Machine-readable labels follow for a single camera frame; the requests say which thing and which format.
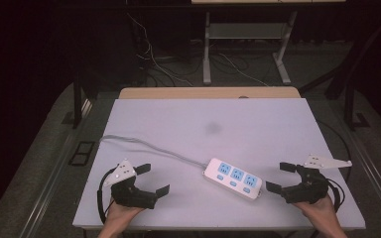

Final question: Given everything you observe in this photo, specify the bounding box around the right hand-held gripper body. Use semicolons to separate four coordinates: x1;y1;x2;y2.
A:
281;153;353;205

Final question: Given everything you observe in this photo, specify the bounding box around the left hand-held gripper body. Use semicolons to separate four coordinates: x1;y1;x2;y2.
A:
103;159;159;210

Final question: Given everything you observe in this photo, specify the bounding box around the person's left hand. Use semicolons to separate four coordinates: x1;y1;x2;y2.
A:
104;196;145;230

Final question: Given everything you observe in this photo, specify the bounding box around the person's right hand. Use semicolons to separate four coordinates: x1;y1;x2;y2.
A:
292;193;340;230

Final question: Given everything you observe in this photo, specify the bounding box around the white power strip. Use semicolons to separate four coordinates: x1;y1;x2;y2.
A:
202;157;264;201

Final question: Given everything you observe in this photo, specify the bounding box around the white table mat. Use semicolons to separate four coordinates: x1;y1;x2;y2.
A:
72;97;367;231

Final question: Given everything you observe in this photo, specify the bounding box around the black metal stand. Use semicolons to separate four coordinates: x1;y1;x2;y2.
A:
342;78;371;132
62;73;95;130

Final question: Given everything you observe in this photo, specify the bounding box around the white metal stand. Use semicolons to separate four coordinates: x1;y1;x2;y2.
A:
201;10;299;86

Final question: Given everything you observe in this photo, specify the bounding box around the grey power strip cable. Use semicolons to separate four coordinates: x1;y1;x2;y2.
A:
99;134;209;169

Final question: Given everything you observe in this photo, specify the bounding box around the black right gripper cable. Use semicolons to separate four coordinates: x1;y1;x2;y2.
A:
325;178;346;213

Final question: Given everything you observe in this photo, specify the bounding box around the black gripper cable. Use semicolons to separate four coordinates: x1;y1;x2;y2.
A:
95;168;116;225
325;178;346;213

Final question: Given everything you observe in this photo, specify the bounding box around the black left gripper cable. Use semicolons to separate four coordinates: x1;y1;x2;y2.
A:
95;168;116;225

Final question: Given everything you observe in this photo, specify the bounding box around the thin black cable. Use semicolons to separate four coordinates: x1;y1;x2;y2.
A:
317;119;354;183

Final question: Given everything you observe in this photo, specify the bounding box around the black rectangular floor frame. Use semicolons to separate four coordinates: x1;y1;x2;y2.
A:
67;140;96;168

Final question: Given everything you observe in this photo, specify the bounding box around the aluminium floor rail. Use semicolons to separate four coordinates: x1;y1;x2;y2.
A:
18;98;94;238
341;127;381;229

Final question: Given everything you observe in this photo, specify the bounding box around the white floor cable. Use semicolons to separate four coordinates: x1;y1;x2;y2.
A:
126;12;194;88
217;52;270;87

